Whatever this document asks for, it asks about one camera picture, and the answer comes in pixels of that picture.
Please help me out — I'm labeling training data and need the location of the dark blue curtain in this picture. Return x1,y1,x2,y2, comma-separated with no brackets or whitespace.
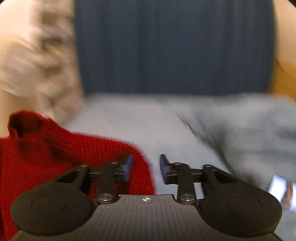
73,0,276,97

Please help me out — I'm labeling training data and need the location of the light blue fuzzy blanket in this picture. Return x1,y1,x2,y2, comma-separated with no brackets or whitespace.
62,93,296,241

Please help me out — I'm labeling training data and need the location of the grey-green crumpled garment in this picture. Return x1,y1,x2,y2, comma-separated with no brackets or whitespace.
177,93,296,200

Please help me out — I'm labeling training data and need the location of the bright white device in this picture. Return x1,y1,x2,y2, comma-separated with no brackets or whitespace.
267,174,296,210

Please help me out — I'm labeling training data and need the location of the red knit sweater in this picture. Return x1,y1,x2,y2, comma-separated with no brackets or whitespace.
0,110,156,241

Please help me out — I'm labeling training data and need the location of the white shelf unit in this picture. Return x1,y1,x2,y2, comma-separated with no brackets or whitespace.
0,0,84,131

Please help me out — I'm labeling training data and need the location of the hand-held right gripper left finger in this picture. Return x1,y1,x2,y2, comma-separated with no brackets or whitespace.
53,153,134,205

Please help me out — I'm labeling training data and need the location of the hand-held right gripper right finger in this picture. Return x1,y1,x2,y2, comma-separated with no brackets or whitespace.
159,154,234,205

